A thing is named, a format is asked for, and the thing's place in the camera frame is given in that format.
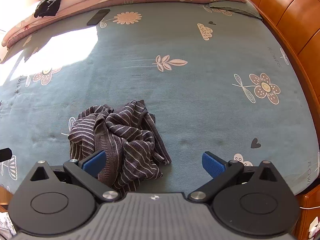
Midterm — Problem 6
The white cable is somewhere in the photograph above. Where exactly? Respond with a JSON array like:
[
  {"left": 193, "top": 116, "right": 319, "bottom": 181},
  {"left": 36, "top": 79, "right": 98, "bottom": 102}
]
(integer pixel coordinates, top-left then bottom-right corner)
[{"left": 299, "top": 204, "right": 320, "bottom": 212}]

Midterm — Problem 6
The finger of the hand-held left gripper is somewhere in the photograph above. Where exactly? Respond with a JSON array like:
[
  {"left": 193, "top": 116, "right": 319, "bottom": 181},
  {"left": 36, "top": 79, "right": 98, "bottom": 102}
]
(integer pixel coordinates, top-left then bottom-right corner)
[{"left": 0, "top": 148, "right": 13, "bottom": 162}]

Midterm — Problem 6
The flat grey-green pillow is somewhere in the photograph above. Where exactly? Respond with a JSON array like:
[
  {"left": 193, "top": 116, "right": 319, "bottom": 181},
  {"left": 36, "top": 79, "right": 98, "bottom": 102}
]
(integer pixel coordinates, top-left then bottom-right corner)
[{"left": 209, "top": 0, "right": 262, "bottom": 19}]

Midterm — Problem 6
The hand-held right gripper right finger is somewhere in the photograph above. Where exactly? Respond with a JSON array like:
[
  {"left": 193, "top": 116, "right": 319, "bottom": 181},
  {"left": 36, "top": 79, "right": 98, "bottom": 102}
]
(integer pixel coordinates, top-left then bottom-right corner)
[{"left": 187, "top": 151, "right": 285, "bottom": 202}]

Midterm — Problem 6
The white power adapter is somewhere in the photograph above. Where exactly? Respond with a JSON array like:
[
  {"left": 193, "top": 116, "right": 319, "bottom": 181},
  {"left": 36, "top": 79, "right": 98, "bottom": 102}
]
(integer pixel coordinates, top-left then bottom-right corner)
[{"left": 308, "top": 217, "right": 320, "bottom": 239}]

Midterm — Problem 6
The grey striped sweater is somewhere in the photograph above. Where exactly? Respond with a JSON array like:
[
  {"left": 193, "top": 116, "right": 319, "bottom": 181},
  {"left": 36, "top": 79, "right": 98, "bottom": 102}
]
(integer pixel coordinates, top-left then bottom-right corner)
[{"left": 68, "top": 100, "right": 172, "bottom": 197}]

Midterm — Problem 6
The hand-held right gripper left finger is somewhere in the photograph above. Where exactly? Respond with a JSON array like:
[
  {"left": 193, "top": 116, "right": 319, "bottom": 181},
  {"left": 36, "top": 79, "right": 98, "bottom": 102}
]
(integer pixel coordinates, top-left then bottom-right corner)
[{"left": 30, "top": 150, "right": 120, "bottom": 203}]

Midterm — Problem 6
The black phone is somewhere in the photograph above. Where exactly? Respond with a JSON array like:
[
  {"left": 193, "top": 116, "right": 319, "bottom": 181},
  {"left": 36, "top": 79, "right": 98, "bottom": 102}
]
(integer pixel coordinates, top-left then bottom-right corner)
[{"left": 87, "top": 9, "right": 110, "bottom": 26}]

